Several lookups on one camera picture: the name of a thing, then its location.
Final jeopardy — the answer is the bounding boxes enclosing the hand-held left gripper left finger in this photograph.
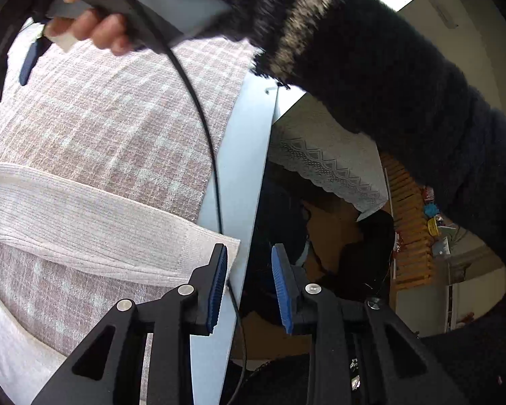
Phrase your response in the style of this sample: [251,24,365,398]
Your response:
[31,243,228,405]

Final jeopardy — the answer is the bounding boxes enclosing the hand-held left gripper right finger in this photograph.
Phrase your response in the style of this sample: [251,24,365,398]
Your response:
[271,243,469,405]

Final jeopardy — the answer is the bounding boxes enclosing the cream knit sweater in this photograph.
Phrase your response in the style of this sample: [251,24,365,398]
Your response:
[0,161,242,393]

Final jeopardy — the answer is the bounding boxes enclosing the person's right forearm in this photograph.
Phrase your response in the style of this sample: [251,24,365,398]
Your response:
[152,0,506,271]

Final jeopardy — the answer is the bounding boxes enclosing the person's right hand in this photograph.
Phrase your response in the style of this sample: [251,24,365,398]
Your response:
[44,0,132,56]

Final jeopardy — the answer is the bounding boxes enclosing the pink plaid cloth mat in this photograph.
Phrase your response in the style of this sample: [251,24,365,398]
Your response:
[0,17,262,355]

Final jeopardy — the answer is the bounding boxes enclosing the wooden slatted rack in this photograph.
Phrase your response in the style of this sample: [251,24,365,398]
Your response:
[382,152,437,292]

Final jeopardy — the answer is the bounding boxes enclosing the white lace cloth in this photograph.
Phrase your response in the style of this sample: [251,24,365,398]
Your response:
[268,110,391,222]

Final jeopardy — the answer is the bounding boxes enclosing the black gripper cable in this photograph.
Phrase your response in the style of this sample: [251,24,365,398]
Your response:
[105,0,249,405]

